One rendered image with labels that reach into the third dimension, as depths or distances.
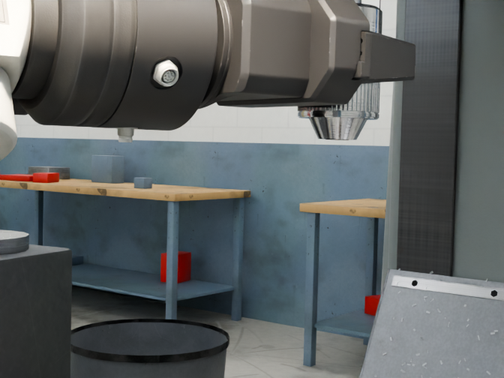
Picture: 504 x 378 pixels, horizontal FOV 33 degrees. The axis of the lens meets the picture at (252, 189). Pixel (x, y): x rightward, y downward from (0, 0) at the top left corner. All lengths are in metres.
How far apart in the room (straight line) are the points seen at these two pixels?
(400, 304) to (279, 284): 4.85
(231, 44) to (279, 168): 5.25
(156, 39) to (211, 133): 5.65
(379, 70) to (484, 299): 0.42
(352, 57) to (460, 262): 0.47
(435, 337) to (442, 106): 0.23
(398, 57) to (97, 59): 0.18
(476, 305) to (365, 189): 4.47
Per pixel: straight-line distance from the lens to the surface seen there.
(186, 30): 0.39
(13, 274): 0.74
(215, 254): 6.03
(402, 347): 0.87
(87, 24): 0.37
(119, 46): 0.38
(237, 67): 0.41
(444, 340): 0.85
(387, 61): 0.48
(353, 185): 5.35
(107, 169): 6.28
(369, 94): 0.48
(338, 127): 0.48
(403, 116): 0.89
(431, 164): 0.87
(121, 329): 2.74
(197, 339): 2.70
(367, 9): 0.48
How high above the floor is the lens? 1.19
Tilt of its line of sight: 3 degrees down
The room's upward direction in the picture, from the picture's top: 1 degrees clockwise
